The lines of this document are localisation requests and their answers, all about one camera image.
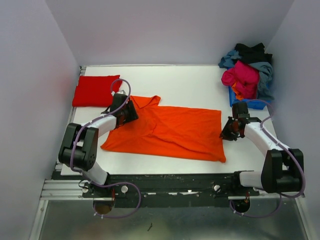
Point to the black t shirt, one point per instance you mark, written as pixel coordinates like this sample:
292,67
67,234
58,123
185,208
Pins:
254,54

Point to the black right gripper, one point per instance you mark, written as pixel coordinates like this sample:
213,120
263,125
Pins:
225,132

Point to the aluminium frame profile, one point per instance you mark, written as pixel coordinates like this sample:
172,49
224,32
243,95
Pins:
56,174

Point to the orange t shirt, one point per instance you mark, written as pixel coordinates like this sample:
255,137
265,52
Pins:
169,131

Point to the folded red t shirt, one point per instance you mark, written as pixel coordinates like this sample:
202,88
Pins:
95,91

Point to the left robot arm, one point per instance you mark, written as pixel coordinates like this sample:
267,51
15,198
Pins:
79,146

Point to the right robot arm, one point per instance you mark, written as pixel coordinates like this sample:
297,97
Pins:
283,169

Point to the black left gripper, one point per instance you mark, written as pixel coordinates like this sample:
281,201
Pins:
133,114

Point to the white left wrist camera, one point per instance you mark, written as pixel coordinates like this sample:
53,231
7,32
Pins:
123,92

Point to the blue plastic bin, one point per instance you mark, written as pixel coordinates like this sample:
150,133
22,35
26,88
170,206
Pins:
256,104

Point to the grey blue t shirt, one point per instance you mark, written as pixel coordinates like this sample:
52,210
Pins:
265,70

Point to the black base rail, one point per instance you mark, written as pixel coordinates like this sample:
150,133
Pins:
167,190

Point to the magenta t shirt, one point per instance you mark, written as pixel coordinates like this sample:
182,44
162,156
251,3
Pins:
243,80

